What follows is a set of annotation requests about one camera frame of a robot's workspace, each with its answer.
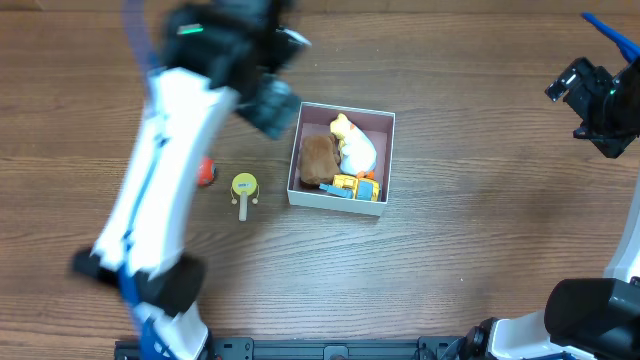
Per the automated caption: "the brown plush bear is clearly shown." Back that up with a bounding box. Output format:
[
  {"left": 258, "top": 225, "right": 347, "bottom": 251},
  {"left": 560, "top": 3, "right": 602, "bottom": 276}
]
[{"left": 299, "top": 135, "right": 340, "bottom": 188}]

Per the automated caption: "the white plush duck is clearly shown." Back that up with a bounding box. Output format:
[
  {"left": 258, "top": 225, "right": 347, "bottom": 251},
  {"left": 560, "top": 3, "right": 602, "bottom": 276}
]
[{"left": 330, "top": 113, "right": 377, "bottom": 179}]

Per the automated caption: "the yellow toy bulldozer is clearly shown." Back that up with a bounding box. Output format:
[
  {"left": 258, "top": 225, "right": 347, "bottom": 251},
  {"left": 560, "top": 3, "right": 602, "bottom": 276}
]
[{"left": 319, "top": 175, "right": 381, "bottom": 202}]

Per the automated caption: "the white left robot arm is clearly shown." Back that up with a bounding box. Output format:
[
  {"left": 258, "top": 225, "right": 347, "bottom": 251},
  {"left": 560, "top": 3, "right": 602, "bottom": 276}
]
[{"left": 72, "top": 0, "right": 308, "bottom": 359}]

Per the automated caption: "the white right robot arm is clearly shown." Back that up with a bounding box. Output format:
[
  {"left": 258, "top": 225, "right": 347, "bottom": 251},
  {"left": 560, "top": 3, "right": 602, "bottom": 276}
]
[{"left": 458, "top": 58, "right": 639, "bottom": 360}]

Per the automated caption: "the white box pink interior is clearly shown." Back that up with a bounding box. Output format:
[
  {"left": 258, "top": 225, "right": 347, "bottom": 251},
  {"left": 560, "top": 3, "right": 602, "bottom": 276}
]
[{"left": 287, "top": 102, "right": 396, "bottom": 217}]

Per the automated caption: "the yellow wooden rattle drum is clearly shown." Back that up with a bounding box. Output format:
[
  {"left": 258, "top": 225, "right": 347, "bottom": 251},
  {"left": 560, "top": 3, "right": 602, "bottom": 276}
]
[{"left": 231, "top": 172, "right": 260, "bottom": 222}]

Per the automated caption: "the red toy ball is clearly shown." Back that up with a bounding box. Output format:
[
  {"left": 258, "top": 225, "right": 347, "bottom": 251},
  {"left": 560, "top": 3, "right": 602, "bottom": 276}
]
[{"left": 198, "top": 157, "right": 216, "bottom": 187}]

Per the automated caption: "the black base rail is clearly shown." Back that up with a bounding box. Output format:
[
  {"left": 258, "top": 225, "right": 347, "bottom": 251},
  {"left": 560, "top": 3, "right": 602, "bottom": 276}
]
[{"left": 113, "top": 336, "right": 471, "bottom": 360}]

